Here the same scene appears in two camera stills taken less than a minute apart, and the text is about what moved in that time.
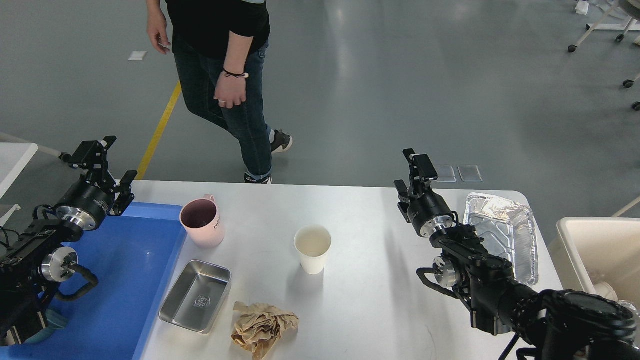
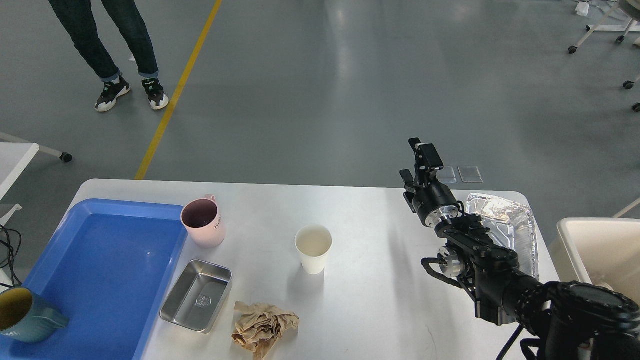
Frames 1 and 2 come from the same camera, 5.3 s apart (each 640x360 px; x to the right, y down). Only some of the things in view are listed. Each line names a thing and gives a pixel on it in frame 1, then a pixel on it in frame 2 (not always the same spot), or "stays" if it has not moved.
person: (219, 48) to (78, 16)
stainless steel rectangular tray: (196, 296) stays
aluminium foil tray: (507, 229) stays
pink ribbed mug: (201, 220) stays
